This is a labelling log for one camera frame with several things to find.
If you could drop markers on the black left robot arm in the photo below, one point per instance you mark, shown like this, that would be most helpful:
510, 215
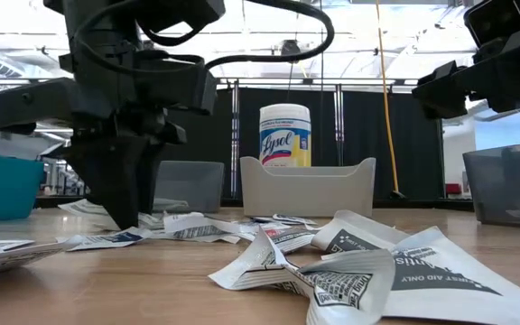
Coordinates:
97, 18

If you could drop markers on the white first aid packet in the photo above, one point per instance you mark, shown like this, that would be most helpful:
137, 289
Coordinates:
84, 208
350, 237
287, 239
16, 255
294, 220
260, 266
260, 221

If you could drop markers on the light grey plastic bin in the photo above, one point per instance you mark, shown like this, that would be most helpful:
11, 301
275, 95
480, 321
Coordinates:
309, 189

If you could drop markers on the red background box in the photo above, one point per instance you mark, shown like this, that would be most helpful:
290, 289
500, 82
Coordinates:
453, 188

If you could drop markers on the black tilted panel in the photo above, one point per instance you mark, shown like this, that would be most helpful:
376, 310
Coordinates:
52, 152

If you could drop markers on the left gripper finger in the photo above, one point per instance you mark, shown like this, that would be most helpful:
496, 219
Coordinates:
154, 171
115, 180

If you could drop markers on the black curtain partition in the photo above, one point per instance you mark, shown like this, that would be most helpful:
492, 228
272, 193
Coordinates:
364, 135

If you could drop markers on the teal plastic bin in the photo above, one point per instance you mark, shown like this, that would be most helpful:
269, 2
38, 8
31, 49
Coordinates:
2, 187

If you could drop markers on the smoky translucent plastic bin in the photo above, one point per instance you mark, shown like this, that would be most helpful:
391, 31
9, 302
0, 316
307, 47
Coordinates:
197, 180
508, 185

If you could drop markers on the antiseptic packet dark label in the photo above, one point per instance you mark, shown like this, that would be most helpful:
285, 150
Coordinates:
445, 280

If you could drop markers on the crumpled drug facts packet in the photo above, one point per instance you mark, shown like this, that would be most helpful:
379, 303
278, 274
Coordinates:
346, 289

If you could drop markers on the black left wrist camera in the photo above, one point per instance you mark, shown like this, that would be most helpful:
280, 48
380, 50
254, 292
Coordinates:
183, 11

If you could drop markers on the Lysol wipes canister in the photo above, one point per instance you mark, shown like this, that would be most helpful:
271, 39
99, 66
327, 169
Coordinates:
285, 135

